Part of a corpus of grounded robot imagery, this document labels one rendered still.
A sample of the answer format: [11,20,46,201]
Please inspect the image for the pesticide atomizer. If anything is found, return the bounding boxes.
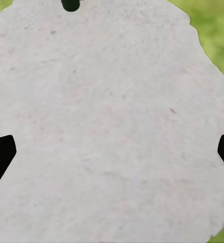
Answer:
[61,0,80,12]

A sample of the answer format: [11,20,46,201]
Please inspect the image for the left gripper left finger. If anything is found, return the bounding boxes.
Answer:
[0,135,16,179]

